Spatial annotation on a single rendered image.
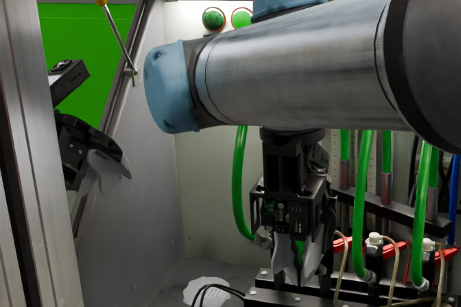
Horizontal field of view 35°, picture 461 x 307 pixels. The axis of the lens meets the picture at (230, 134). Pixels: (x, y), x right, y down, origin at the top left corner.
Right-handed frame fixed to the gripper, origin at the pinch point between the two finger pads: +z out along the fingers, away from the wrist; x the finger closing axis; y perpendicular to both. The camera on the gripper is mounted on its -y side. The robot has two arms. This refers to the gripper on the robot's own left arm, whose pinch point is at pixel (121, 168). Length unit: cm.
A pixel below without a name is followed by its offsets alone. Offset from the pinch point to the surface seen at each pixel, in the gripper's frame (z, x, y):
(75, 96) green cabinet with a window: 174, -242, -136
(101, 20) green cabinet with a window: 150, -210, -165
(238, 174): 11.0, 10.9, -3.6
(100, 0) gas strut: 2.6, -19.6, -33.3
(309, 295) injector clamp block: 43.3, 6.4, 3.9
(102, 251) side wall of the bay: 26.1, -26.6, 3.1
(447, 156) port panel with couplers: 57, 22, -28
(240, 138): 9.2, 11.2, -8.2
